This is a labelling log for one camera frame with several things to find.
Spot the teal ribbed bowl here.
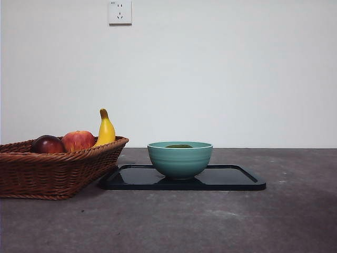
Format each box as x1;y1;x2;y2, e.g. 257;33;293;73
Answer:
147;141;213;181

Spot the yellow banana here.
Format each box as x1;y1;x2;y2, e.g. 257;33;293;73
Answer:
92;108;116;147

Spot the dark rectangular tray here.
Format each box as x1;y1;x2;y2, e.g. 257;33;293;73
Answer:
98;164;267;191

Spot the red apple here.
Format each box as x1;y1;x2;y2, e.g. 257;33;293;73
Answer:
61;130;95;153

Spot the dark red plum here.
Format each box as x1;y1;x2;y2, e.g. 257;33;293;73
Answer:
32;134;66;154

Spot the brown wicker basket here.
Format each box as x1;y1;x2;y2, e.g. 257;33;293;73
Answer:
0;135;130;200

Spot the white wall socket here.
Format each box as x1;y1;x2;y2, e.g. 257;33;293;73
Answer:
108;0;133;26

